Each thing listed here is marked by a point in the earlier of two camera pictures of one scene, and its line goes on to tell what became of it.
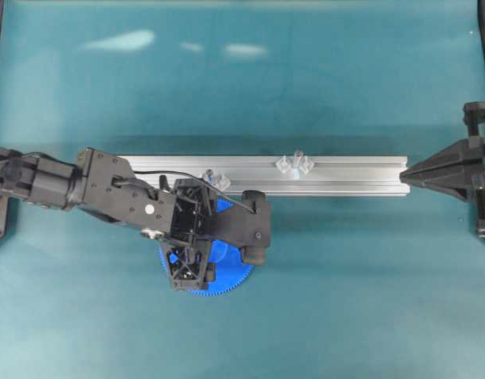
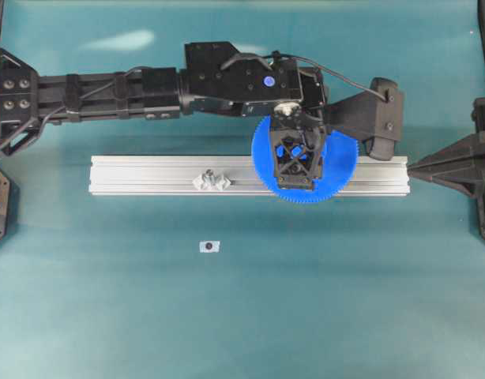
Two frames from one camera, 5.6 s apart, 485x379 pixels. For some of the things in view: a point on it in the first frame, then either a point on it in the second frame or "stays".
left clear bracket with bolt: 221,182 stays
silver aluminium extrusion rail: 285,176 stays
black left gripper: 186,215 → 217,75
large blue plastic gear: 231,272 → 340,161
